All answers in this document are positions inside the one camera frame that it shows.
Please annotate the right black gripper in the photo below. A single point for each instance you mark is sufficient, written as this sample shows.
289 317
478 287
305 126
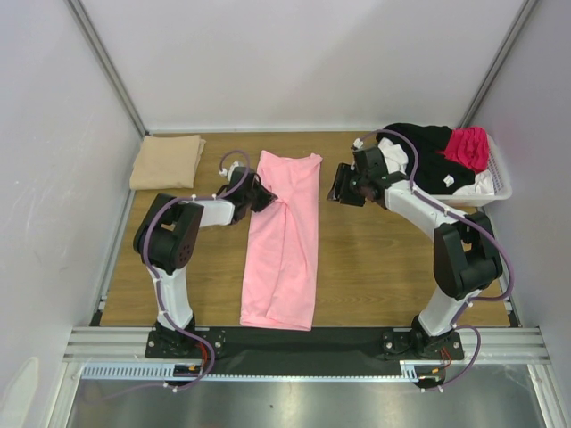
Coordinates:
346 186

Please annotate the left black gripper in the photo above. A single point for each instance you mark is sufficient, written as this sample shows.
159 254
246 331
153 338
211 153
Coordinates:
267 197

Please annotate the pink t shirt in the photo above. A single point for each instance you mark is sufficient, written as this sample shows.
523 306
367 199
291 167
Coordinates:
281 265

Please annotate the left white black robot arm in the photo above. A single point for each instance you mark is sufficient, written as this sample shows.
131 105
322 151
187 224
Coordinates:
165 242

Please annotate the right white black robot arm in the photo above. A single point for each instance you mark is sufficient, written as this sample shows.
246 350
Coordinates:
466 259

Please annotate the white t shirt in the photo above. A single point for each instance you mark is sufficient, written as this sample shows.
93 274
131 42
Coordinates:
397 160

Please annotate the folded beige t shirt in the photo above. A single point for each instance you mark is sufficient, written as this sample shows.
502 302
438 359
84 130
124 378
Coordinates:
166 162

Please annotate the black t shirt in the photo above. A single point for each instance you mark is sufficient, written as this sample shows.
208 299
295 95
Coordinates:
435 174

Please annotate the crimson red t shirt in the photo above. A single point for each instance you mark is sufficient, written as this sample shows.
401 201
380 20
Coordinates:
469 147

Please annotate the white plastic laundry basket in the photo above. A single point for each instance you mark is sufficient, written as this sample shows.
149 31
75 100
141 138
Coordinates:
501 182

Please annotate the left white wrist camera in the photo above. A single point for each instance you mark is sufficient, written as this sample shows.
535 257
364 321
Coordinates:
229 168

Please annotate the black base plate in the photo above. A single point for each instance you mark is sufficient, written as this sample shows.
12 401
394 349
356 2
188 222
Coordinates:
324 351

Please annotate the grey slotted cable duct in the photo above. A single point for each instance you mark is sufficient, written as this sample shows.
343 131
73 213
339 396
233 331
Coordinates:
171 372

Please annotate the aluminium frame rail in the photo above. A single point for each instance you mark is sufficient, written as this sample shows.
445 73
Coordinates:
499 345

